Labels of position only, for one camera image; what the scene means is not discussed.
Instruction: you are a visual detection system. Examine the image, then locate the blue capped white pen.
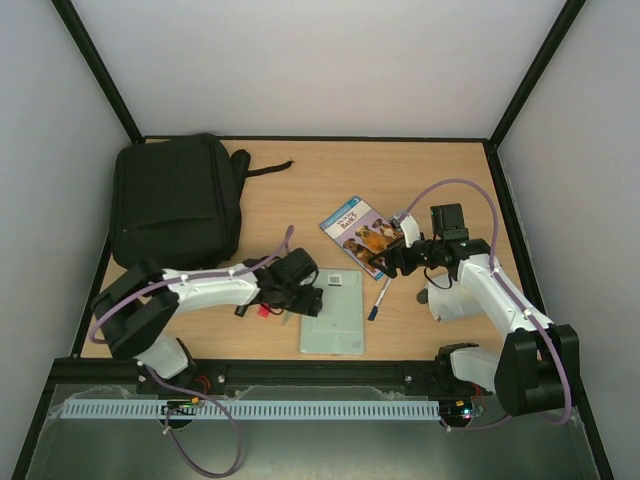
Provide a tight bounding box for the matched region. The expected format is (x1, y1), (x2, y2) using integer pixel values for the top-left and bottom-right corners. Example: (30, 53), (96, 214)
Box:
(367, 278), (392, 321)

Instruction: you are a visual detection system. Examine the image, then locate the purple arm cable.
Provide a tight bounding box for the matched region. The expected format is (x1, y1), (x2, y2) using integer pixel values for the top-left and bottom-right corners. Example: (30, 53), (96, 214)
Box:
(399, 178), (574, 434)
(88, 224), (295, 475)

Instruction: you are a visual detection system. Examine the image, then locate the dog picture book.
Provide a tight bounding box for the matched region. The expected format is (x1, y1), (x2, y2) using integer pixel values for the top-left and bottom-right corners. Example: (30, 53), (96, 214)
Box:
(319, 196), (403, 280)

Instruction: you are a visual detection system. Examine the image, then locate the black student backpack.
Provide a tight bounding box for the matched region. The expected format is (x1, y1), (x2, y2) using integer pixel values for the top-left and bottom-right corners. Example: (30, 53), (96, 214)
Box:
(109, 133), (293, 270)

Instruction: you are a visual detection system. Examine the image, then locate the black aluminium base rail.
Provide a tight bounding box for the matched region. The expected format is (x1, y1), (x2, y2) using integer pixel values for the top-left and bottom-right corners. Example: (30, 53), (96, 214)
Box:
(46, 358), (483, 399)

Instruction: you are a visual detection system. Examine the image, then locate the grey-green notebook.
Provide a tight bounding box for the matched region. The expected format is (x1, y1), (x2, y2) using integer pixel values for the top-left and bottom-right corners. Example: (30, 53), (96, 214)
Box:
(299, 269), (365, 356)

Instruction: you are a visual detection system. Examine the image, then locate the light blue slotted cable duct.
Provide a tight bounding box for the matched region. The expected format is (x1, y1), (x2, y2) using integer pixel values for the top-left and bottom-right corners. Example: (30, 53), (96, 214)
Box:
(60, 399), (441, 421)

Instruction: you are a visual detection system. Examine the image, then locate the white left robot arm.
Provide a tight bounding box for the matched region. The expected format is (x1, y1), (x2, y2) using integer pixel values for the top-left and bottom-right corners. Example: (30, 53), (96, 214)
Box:
(89, 248), (323, 381)

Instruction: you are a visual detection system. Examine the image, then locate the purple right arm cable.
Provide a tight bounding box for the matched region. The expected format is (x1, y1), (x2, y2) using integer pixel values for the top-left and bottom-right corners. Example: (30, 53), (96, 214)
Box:
(399, 178), (574, 434)

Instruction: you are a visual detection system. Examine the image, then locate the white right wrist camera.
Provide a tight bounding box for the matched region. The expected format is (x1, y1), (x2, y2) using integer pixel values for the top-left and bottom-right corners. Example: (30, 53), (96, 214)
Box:
(390, 211), (422, 248)

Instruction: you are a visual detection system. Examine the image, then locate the pink highlighter marker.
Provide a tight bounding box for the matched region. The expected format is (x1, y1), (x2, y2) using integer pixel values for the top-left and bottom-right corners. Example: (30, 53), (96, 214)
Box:
(257, 305), (271, 318)

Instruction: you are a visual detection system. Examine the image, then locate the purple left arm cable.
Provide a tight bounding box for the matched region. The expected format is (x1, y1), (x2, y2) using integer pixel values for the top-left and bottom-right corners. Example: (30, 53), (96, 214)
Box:
(88, 224), (295, 475)

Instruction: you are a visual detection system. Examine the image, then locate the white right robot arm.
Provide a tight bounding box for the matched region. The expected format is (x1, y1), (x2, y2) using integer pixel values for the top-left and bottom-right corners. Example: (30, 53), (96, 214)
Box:
(370, 204), (580, 423)

